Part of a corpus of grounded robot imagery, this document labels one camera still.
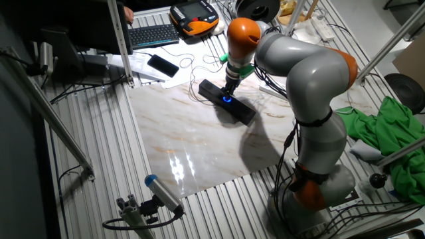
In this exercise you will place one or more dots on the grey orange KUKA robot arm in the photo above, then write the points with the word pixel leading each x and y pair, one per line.
pixel 315 73

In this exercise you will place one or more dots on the upright aluminium frame profile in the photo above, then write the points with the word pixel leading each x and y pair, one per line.
pixel 120 43

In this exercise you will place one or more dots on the green cloth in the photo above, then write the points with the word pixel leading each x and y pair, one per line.
pixel 391 132

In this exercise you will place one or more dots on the long diagonal aluminium frame profile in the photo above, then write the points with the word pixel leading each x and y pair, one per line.
pixel 50 113

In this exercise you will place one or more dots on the person's right hand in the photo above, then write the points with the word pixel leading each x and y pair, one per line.
pixel 129 15

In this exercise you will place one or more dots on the black smartphone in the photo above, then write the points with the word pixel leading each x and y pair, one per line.
pixel 162 65

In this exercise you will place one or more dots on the pale grey cloth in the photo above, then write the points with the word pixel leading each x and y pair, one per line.
pixel 365 151

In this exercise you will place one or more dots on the black round ball knob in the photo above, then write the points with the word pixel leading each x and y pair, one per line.
pixel 378 180

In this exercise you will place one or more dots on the black round woofer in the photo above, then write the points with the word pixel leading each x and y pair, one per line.
pixel 406 93

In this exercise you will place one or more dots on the black filament spool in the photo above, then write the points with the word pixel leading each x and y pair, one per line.
pixel 245 8

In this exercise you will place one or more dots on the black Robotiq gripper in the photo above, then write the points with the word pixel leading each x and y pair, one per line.
pixel 232 83

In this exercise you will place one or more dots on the green wrist mount flange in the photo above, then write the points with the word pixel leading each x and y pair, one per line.
pixel 247 70

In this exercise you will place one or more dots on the marble pattern table mat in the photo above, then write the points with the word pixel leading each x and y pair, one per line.
pixel 186 132

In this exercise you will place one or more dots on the grey camera with blue end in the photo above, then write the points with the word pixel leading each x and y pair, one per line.
pixel 162 193

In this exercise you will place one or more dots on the white six-outlet power strip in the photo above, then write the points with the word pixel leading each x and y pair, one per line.
pixel 270 91

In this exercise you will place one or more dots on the short slanted aluminium frame profile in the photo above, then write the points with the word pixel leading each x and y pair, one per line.
pixel 401 152

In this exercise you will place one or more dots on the black computer monitor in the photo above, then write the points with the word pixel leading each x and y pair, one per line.
pixel 93 26

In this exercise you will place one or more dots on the white ball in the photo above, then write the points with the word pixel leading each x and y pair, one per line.
pixel 219 28

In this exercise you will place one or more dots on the narrow white power strip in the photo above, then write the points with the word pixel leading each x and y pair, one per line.
pixel 322 29

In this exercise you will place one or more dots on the black speaker bar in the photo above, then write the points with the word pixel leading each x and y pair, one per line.
pixel 239 111

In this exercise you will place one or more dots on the printed white paper sheets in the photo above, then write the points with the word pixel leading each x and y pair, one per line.
pixel 139 64

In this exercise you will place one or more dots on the orange black teach pendant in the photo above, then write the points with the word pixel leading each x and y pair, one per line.
pixel 194 16

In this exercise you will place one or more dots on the thin diagonal aluminium frame profile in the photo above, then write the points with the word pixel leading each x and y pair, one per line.
pixel 391 43

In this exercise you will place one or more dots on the white framed black plate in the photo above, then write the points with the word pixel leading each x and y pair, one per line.
pixel 352 199

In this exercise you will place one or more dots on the brown cardboard box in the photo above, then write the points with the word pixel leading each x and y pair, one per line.
pixel 413 64

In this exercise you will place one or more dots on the black keyboard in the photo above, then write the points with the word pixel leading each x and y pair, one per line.
pixel 152 36

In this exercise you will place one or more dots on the short aluminium profile stub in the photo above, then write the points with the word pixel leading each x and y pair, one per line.
pixel 133 215

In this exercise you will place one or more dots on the silver aluminium post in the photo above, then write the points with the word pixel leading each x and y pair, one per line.
pixel 295 15

